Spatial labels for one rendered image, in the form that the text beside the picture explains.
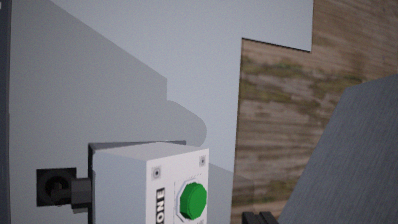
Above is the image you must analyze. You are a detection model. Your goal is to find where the grey bench mat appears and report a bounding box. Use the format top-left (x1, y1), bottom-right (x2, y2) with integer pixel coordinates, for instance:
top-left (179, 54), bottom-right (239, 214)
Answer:
top-left (8, 0), bottom-right (313, 224)

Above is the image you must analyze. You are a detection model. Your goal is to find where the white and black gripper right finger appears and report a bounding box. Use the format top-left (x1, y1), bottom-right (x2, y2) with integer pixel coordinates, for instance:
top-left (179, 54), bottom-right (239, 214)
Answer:
top-left (257, 212), bottom-right (279, 224)

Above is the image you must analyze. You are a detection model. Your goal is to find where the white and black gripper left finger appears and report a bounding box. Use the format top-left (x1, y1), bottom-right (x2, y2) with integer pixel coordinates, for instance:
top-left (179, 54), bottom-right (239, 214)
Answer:
top-left (242, 212), bottom-right (262, 224)

